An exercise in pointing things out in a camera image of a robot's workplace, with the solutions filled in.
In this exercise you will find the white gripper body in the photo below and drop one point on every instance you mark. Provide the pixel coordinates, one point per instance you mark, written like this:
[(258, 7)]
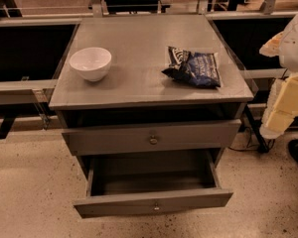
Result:
[(296, 49)]

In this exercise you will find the grey drawer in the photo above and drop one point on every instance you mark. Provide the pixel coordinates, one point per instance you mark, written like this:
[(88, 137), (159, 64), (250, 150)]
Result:
[(118, 139), (151, 183)]

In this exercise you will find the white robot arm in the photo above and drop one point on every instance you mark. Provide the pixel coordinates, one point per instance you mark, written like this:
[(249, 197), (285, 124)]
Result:
[(284, 45)]

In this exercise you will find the grey top drawer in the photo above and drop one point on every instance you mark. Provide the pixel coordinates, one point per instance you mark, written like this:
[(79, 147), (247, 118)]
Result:
[(118, 139)]

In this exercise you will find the grey wooden drawer cabinet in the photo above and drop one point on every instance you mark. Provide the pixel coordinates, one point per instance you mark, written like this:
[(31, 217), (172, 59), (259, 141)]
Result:
[(136, 91)]

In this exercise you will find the blue chip bag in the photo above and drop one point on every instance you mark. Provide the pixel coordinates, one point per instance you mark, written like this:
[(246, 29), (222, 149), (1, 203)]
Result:
[(194, 68)]

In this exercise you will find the white ceramic bowl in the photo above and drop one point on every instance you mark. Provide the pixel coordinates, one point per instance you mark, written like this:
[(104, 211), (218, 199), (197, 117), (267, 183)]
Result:
[(92, 64)]

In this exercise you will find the grey metal right rail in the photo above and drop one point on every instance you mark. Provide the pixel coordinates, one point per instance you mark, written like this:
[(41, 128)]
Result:
[(262, 73)]

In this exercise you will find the grey metal rail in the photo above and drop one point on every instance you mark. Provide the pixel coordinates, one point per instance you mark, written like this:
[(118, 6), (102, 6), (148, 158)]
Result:
[(262, 73), (27, 91)]

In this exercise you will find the grey metal left rail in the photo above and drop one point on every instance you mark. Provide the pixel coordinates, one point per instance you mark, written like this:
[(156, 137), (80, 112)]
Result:
[(27, 91)]

